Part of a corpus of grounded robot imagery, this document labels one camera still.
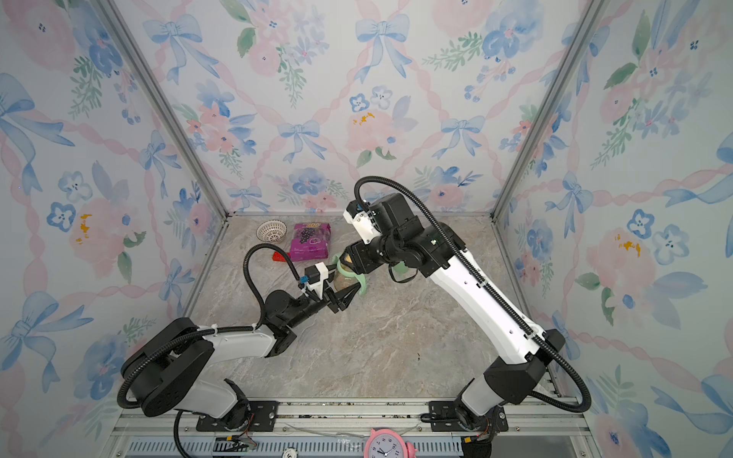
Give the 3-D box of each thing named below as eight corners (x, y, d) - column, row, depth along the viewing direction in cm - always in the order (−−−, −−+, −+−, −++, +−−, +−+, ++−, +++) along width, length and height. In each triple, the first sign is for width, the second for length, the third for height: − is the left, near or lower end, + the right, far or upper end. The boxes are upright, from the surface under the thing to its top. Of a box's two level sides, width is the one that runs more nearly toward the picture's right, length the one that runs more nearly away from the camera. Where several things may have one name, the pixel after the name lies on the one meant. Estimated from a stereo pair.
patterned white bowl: (259, 244, 113) (254, 234, 109) (263, 229, 118) (259, 219, 113) (285, 244, 113) (282, 234, 109) (289, 229, 118) (285, 219, 113)
